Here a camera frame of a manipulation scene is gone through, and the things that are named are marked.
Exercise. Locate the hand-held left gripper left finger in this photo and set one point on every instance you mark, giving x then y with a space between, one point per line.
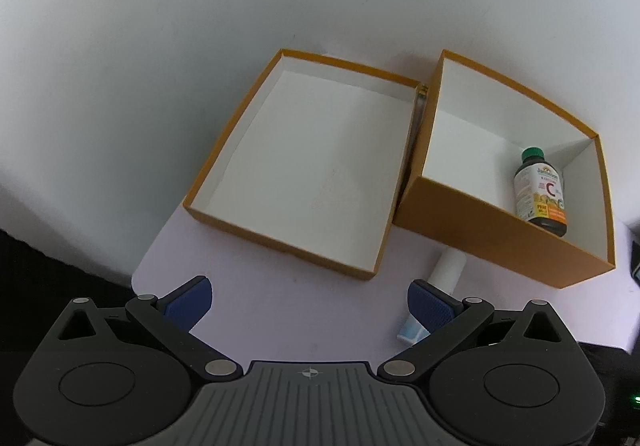
187 303

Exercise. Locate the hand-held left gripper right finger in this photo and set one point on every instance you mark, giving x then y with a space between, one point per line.
429 308

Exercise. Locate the white spray tube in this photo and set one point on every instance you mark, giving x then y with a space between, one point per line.
450 271

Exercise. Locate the deep orange cardboard box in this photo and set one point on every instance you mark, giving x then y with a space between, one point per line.
475 231

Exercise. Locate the dark green-capped vitamin bottle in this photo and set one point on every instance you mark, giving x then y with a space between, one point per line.
542 196

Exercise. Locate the shallow orange box lid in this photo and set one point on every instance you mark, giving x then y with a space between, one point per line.
310 165

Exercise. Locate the black smartphone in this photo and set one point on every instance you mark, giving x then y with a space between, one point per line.
636 261

